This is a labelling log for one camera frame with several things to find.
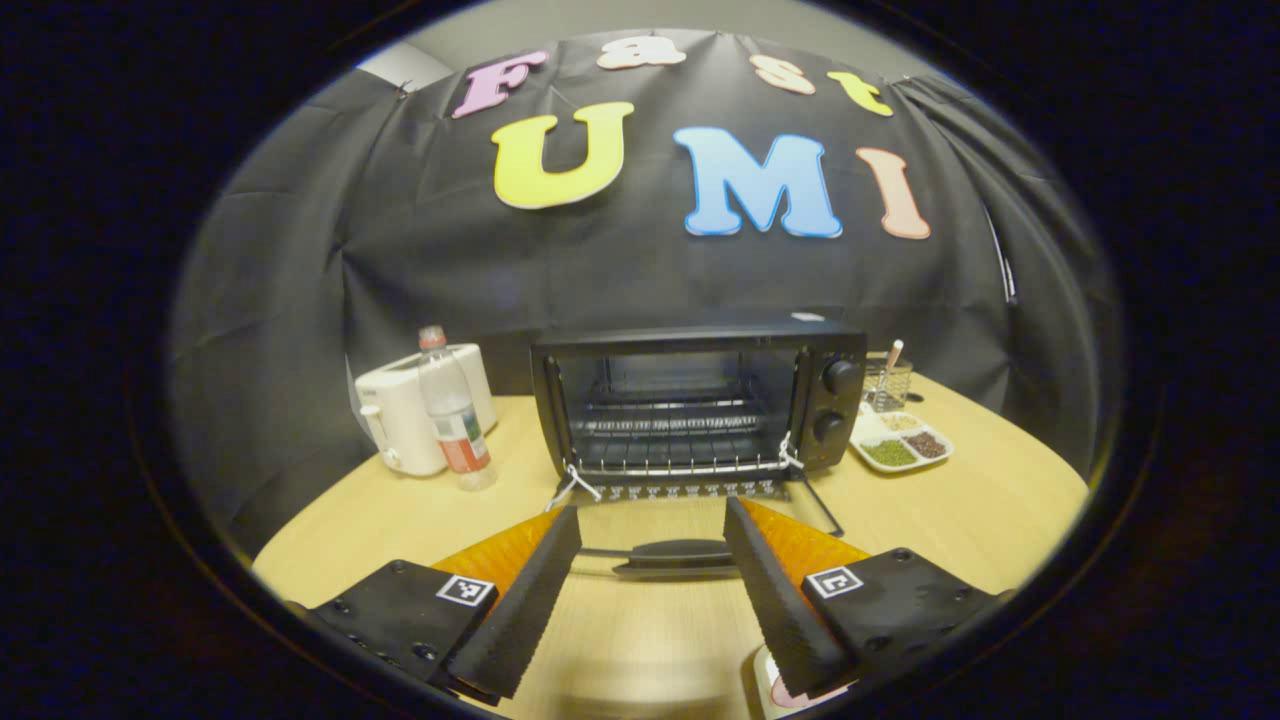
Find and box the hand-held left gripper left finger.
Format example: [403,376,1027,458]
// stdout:
[300,505,583,706]

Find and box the white divided dish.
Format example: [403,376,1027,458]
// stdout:
[850,410,955,474]

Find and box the black electric oven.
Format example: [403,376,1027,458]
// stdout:
[530,320,869,583]

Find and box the pink ham slice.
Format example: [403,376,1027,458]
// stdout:
[775,680,851,709]

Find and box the white toaster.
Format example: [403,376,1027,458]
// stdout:
[354,343,498,478]

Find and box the clear plastic water bottle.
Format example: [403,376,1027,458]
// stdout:
[417,325,498,493]

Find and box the black backdrop cloth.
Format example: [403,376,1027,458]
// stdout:
[165,30,1126,561]

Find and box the wire mesh holder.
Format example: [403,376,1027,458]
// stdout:
[862,358,914,414]

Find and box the cream rectangular plate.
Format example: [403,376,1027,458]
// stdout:
[752,645,856,719]

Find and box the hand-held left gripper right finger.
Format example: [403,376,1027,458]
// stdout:
[723,496,1002,701]

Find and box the metal oven rack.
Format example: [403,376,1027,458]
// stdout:
[570,398,793,477]

